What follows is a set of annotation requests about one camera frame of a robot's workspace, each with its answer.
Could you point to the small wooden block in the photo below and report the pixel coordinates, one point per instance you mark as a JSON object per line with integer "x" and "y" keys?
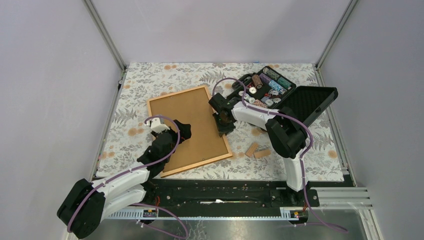
{"x": 251, "y": 150}
{"x": 262, "y": 153}

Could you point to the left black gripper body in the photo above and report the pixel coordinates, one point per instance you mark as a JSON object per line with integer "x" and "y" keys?
{"x": 174, "y": 138}

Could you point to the wooden picture frame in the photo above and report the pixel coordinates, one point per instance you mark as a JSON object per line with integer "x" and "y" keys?
{"x": 228, "y": 149}

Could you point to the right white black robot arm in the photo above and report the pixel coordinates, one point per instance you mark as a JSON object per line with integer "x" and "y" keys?
{"x": 287, "y": 135}

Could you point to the aluminium rail frame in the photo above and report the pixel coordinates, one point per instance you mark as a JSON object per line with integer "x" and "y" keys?
{"x": 339, "y": 212}

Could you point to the floral patterned table mat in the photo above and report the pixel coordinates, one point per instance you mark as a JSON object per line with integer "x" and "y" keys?
{"x": 127, "y": 137}

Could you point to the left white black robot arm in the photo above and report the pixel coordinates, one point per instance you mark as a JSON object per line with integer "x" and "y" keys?
{"x": 89, "y": 202}

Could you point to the brown cardboard backing board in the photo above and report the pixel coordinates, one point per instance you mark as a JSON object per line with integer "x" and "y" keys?
{"x": 192, "y": 129}

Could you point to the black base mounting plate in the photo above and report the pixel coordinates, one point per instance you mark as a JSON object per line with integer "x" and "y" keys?
{"x": 221, "y": 198}

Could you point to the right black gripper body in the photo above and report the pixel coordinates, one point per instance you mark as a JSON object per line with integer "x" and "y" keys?
{"x": 217, "y": 115}

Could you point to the black poker chip case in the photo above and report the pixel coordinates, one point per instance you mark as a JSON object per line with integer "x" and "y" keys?
{"x": 274, "y": 91}

